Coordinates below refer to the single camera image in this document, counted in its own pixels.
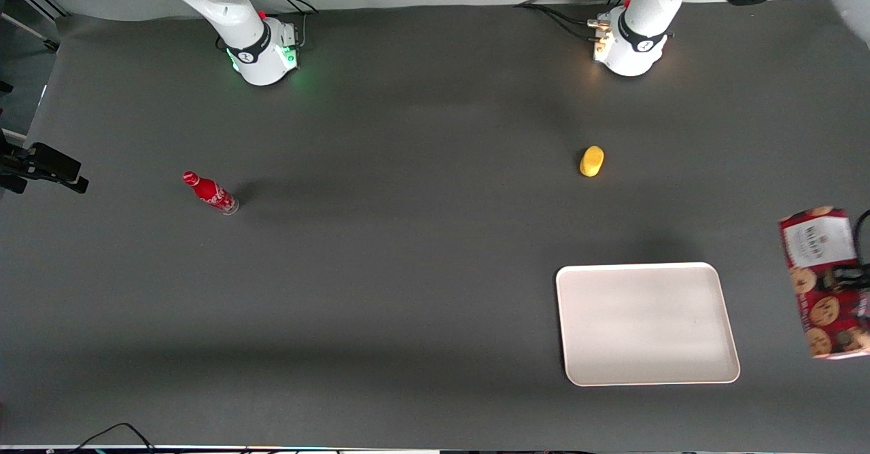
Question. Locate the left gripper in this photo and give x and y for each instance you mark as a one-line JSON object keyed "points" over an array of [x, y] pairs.
{"points": [[858, 281]]}

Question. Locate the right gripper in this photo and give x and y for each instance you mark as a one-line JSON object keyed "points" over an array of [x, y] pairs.
{"points": [[27, 163]]}

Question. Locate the red cookie box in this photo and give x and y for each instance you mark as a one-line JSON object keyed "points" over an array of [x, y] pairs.
{"points": [[815, 243]]}

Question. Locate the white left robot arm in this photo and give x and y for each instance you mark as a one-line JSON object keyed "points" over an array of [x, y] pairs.
{"points": [[642, 32]]}

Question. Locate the white rectangular tray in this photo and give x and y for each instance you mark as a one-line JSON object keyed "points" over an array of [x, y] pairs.
{"points": [[646, 325]]}

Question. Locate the red cola bottle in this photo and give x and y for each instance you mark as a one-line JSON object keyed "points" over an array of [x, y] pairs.
{"points": [[209, 192]]}

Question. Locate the yellow lemon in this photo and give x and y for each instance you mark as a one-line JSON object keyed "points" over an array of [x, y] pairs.
{"points": [[592, 161]]}

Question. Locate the dark grey table cloth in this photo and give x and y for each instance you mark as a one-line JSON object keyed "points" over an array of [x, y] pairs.
{"points": [[408, 236]]}

